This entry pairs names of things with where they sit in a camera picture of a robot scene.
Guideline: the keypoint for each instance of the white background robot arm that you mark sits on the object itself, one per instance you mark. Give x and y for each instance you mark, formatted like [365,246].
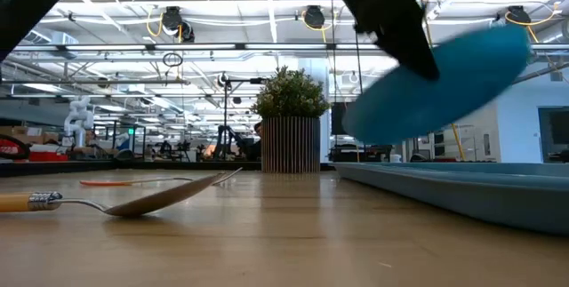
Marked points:
[79,120]

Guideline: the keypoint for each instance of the bright blue round plate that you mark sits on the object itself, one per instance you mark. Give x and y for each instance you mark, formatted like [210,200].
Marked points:
[467,87]

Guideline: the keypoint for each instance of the green artificial bush plant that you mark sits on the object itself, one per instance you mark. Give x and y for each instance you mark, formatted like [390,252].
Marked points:
[289,93]

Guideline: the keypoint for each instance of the yellow slanted pole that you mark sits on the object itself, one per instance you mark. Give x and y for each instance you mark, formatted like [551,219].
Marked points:
[458,142]

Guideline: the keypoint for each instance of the black red round object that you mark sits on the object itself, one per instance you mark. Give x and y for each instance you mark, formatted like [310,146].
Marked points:
[11,149]

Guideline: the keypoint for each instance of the grey-blue plastic tray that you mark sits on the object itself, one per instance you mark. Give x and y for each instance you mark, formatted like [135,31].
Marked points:
[467,193]

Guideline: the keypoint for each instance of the black table edge rail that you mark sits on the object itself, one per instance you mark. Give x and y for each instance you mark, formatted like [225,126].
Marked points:
[133,165]

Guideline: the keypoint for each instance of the person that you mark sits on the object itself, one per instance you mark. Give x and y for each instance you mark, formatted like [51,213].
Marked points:
[254,145]

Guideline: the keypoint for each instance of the black monitor panel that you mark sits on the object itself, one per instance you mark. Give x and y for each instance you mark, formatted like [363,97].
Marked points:
[338,118]

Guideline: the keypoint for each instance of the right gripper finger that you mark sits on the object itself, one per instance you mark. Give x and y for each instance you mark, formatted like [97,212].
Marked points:
[413,51]

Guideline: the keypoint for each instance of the black metal cage frame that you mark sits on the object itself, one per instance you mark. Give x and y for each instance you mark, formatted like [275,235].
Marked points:
[144,140]

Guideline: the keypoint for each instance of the dark framed window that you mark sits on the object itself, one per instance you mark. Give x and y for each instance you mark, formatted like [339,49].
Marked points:
[555,133]

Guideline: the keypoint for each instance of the red storage box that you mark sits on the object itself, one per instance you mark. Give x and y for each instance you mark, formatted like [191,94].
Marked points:
[46,156]

